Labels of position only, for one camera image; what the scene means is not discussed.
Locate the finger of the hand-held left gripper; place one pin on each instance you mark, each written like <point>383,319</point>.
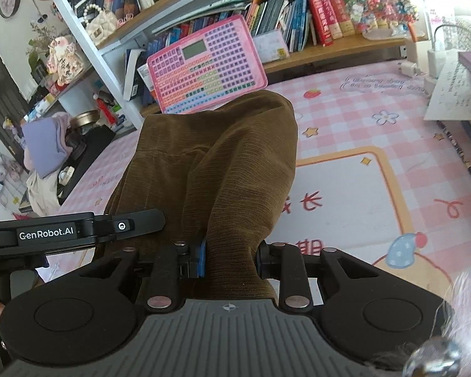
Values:
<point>141,222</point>

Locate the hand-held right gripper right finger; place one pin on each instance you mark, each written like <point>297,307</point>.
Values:
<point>292,275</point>

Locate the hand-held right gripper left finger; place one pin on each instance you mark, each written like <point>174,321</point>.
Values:
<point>168,275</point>

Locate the black box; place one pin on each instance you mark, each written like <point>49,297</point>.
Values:
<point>92,153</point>

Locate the white tape roll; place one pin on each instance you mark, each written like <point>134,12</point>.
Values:
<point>66,175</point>

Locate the purple cloth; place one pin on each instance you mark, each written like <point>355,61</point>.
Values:
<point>45,145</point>

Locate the white jar with green lid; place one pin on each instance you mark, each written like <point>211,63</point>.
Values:
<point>119,119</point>

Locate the red bottle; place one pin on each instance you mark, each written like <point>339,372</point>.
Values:
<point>103,112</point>

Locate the bronze bowl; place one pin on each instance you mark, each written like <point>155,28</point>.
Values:
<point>85,119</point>

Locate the dark wooden door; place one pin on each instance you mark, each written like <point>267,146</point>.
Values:
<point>0,94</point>

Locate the white and wood bookshelf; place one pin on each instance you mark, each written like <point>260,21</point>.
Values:
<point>102,66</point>

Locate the pink checked desk mat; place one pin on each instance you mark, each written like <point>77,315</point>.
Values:
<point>357,125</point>

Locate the pink learning tablet toy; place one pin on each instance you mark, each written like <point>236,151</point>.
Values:
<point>204,70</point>

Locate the pink figurine decoration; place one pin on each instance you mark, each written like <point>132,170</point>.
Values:
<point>64,61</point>

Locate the fluffy white pompom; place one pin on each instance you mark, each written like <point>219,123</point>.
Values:
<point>467,322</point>

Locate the white quilted handbag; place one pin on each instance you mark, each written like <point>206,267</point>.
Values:
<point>101,27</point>

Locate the clear card box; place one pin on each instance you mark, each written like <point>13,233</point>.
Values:
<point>272,47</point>

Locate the teal folder stack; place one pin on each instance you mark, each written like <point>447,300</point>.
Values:
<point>204,10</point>

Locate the white charger plug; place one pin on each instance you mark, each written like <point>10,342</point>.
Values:
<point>408,68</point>

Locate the handwritten paper sheet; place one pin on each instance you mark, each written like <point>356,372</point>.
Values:
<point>455,94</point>

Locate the row of colourful books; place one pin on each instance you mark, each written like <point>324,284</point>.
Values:
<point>298,19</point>

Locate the white power adapter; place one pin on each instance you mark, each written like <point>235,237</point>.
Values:
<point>437,63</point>

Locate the colourful bead tree ornament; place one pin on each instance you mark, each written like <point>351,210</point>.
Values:
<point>380,8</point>

